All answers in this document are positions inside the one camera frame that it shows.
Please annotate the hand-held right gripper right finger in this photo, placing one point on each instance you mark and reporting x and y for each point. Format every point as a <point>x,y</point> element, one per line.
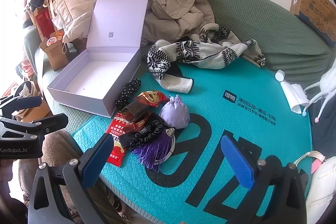
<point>237,161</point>

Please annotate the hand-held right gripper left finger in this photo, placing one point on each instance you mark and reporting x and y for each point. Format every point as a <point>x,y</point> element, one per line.
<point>97,161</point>

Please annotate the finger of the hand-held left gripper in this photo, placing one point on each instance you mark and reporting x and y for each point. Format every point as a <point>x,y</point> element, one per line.
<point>21,104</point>
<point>52,123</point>

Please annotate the red snack packet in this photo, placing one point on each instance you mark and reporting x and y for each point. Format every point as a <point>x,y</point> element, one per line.
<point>115,134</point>

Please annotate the black scrunchie with label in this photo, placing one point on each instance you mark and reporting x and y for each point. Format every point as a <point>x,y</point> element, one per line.
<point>147,134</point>

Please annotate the dark brown transparent case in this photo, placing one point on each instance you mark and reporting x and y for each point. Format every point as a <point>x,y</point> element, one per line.
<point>135,111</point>

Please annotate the lavender gift box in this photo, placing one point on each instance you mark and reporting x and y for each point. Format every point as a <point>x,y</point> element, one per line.
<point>105,74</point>

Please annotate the black polka dot scrunchie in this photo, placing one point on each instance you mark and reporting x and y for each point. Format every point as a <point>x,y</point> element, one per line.
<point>127,94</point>

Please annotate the red gold candy pouch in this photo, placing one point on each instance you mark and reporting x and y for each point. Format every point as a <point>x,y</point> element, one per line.
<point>153,98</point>

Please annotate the teal bubble mailer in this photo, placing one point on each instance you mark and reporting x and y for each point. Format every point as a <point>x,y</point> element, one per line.
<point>236,129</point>

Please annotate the brown cardboard box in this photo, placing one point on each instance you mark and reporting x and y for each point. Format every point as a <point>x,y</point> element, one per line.
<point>56,57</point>

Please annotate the pink lid gum jar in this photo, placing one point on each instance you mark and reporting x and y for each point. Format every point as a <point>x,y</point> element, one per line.
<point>52,41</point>

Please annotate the orange packet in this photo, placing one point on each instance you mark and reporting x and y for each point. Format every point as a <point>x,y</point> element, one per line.
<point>59,36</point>

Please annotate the red box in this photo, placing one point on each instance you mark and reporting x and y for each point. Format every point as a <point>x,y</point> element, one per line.
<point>44,23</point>

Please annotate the white bag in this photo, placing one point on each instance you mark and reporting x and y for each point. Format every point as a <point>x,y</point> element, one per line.
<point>321,187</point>

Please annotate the white paper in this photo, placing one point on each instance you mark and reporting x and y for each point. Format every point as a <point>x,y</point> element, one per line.
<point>57,22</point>

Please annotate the cream puffer jacket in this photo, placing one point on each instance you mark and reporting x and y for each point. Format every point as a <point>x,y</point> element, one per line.
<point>73,11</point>

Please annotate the black white patterned knit scarf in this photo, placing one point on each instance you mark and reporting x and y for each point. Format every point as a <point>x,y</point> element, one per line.
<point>204,53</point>

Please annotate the white toy horse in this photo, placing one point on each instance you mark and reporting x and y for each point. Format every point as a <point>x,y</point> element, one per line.
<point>326,85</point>

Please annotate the green sofa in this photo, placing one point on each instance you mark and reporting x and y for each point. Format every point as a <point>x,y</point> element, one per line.
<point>262,29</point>

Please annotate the printed cardboard box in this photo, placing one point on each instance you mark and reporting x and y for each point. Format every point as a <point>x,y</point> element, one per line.
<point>315,6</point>

